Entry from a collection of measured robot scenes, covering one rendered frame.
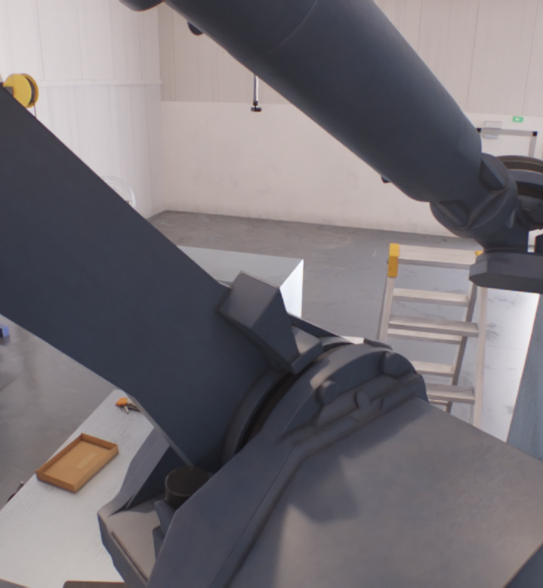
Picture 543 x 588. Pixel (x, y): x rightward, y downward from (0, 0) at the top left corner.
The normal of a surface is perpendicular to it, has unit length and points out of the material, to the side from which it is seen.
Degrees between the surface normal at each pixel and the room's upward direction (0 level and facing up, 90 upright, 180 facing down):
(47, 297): 90
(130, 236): 83
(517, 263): 56
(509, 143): 90
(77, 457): 0
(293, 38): 124
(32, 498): 0
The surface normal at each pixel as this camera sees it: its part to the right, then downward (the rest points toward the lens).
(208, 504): -0.30, -0.75
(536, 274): -0.23, -0.23
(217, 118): -0.29, 0.35
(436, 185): 0.11, 0.89
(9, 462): 0.02, -0.93
